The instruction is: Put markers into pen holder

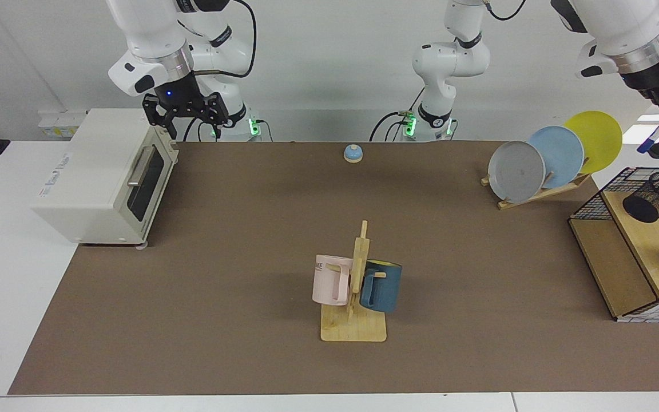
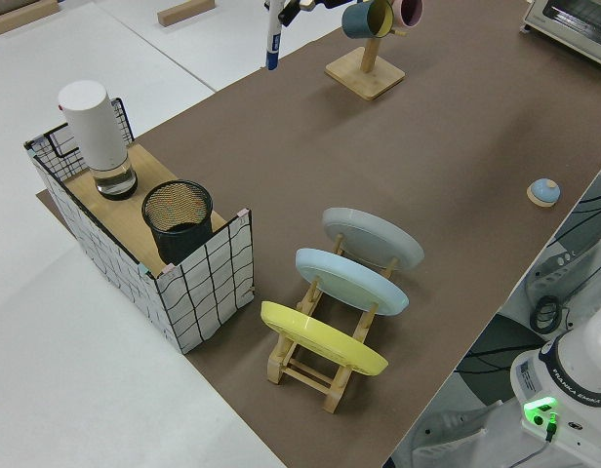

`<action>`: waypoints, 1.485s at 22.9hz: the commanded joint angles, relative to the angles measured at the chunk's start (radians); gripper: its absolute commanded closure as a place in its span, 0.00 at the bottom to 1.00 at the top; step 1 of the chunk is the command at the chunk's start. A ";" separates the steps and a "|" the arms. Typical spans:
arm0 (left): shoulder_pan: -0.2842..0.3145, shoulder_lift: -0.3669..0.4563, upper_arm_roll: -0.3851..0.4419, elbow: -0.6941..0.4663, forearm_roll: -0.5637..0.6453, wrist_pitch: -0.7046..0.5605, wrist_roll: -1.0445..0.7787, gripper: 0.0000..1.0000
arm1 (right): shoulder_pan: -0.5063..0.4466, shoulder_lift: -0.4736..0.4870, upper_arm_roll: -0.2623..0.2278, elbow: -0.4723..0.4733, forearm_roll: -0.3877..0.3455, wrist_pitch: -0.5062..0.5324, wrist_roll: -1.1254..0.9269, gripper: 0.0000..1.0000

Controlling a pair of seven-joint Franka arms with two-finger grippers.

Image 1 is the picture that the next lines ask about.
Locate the black mesh pen holder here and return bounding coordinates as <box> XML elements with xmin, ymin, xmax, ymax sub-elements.
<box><xmin>622</xmin><ymin>170</ymin><xmax>659</xmax><ymax>224</ymax></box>

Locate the wooden cup stand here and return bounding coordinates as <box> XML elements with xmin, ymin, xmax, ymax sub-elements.
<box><xmin>320</xmin><ymin>220</ymin><xmax>388</xmax><ymax>343</ymax></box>

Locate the white power strip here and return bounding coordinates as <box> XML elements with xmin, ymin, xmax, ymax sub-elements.
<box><xmin>38</xmin><ymin>109</ymin><xmax>87</xmax><ymax>138</ymax></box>

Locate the black base cable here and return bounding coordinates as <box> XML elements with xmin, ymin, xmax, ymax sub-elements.
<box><xmin>370</xmin><ymin>110</ymin><xmax>411</xmax><ymax>142</ymax></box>

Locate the wire basket with wooden floor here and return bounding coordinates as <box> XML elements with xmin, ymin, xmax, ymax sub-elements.
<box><xmin>569</xmin><ymin>166</ymin><xmax>659</xmax><ymax>324</ymax></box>

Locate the light blue plate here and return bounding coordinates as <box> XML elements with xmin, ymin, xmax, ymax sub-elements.
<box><xmin>527</xmin><ymin>126</ymin><xmax>585</xmax><ymax>189</ymax></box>

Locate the yellow plate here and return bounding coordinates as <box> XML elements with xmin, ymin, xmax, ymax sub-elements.
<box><xmin>564</xmin><ymin>110</ymin><xmax>623</xmax><ymax>175</ymax></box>

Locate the pink mug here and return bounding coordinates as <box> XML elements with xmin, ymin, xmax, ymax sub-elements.
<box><xmin>312</xmin><ymin>255</ymin><xmax>354</xmax><ymax>306</ymax></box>

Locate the blue and white marker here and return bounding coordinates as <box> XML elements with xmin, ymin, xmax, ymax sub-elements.
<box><xmin>637</xmin><ymin>117</ymin><xmax>659</xmax><ymax>154</ymax></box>

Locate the grey plate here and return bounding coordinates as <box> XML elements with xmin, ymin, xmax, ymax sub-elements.
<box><xmin>488</xmin><ymin>141</ymin><xmax>546</xmax><ymax>204</ymax></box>

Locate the dark blue mug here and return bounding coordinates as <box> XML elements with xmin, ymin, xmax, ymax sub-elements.
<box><xmin>359</xmin><ymin>260</ymin><xmax>403</xmax><ymax>314</ymax></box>

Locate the brown table cloth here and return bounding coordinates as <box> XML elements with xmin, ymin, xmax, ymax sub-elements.
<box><xmin>8</xmin><ymin>141</ymin><xmax>659</xmax><ymax>395</ymax></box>

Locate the pale toaster oven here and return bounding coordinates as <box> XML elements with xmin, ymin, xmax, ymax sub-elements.
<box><xmin>31</xmin><ymin>108</ymin><xmax>180</xmax><ymax>249</ymax></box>

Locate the wooden plate rack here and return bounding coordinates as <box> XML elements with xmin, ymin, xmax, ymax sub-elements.
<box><xmin>481</xmin><ymin>172</ymin><xmax>592</xmax><ymax>211</ymax></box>

